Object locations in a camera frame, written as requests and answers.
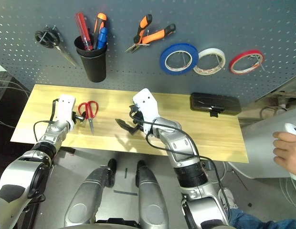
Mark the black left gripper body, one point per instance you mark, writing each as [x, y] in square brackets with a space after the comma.
[74, 118]

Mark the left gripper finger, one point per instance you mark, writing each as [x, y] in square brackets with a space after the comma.
[84, 114]
[82, 121]

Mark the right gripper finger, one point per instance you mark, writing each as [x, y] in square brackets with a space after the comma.
[123, 125]
[134, 130]

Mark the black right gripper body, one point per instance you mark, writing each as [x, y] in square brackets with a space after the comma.
[137, 117]

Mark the blue screwdriver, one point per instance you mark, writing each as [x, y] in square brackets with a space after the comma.
[102, 38]

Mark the blue tape roll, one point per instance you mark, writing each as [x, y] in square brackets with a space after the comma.
[179, 45]

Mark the orange black pliers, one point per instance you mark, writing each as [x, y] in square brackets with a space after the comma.
[143, 23]

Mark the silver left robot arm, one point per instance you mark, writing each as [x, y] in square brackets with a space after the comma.
[52, 133]

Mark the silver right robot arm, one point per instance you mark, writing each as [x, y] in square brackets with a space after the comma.
[176, 143]

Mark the dark grey metal pegboard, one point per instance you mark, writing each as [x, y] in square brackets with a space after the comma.
[210, 23]

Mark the person hand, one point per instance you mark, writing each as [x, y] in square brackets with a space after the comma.
[286, 152]

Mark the black plastic cup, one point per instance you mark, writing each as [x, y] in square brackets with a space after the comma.
[94, 69]

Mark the silver right robot leg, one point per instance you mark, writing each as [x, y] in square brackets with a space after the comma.
[151, 190]

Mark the silver robot leg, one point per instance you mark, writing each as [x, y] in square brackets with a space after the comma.
[88, 190]
[151, 190]

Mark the silver left robot leg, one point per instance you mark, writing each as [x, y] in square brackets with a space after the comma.
[88, 190]

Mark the metal peg hook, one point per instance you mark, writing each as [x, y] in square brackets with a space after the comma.
[184, 59]

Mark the black tool case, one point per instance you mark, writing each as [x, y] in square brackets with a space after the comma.
[214, 101]

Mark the white tape roll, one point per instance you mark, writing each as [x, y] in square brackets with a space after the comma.
[210, 50]

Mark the white sneaker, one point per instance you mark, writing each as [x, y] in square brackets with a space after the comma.
[230, 198]

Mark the grey white machine housing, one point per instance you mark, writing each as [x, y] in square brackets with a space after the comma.
[257, 148]

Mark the red tape roll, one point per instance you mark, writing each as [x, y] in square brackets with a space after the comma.
[246, 52]

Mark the blue jeans leg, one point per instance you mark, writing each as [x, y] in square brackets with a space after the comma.
[257, 220]

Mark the white handheld controller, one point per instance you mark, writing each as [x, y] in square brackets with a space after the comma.
[292, 128]

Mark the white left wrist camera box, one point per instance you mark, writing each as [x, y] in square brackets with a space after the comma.
[64, 107]

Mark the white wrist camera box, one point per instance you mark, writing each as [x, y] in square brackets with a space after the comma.
[145, 102]
[64, 107]

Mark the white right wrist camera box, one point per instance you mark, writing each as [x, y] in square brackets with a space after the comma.
[145, 102]

